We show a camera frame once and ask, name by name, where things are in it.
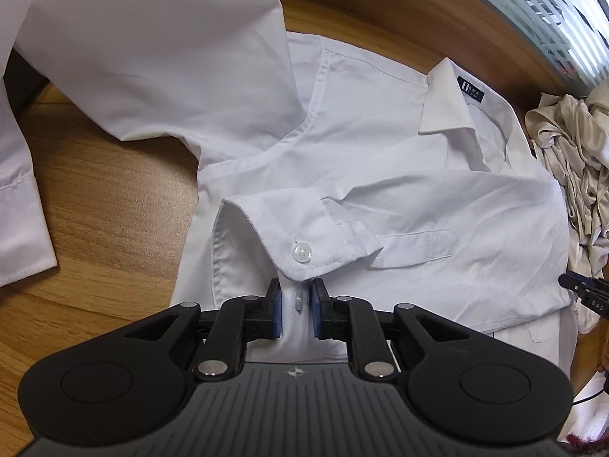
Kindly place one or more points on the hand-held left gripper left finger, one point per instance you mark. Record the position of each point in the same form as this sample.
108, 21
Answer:
277, 314

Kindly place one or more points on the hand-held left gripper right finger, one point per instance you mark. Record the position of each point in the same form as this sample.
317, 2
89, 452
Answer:
315, 312

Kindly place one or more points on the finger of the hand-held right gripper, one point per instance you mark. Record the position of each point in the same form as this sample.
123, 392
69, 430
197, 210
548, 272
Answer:
573, 283

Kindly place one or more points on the white short-sleeved shirt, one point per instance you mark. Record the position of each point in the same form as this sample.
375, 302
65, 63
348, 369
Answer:
380, 176

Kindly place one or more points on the beige crumpled garment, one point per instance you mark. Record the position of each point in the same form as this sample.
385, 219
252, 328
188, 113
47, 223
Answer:
580, 152

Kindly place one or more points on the dark red fuzzy cloth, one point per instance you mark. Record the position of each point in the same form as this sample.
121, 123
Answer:
583, 442

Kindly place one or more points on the striped frosted glass partition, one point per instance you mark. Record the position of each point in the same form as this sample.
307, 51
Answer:
547, 9

